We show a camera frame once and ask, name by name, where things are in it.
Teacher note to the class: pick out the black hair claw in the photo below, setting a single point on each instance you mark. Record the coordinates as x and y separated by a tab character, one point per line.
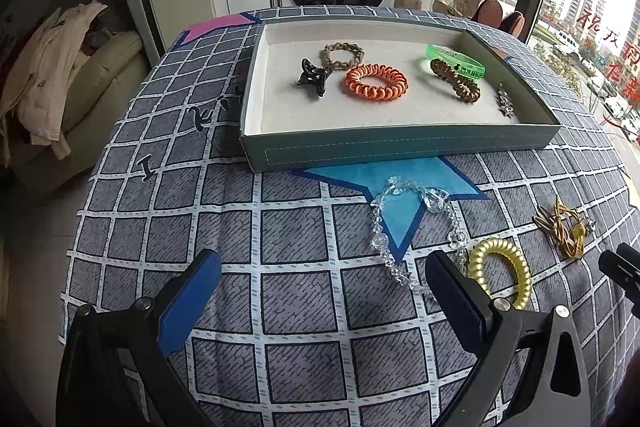
310	77

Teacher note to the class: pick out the pile of beige clothes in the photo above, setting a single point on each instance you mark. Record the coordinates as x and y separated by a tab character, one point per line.
50	57

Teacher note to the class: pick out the silver hair clip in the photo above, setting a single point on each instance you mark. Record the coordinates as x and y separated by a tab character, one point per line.
504	99

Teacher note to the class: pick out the red window lettering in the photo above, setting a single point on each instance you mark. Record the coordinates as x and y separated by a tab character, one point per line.
610	52

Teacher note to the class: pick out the grey tray with white lining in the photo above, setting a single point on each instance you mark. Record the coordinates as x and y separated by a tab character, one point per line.
400	107

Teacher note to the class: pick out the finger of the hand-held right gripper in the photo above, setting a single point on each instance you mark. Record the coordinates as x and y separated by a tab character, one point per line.
631	252
620	269

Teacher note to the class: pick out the brown chair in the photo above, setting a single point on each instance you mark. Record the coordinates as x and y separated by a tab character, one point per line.
514	26
487	13

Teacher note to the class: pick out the grey checked bedsheet with stars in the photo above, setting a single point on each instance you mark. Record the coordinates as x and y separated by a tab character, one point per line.
300	297

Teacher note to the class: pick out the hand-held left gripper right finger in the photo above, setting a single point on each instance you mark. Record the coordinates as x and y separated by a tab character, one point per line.
455	302

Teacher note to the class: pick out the cream sofa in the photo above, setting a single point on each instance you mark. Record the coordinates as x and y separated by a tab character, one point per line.
100	97

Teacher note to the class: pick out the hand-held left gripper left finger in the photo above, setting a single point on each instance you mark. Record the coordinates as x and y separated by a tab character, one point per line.
190	302

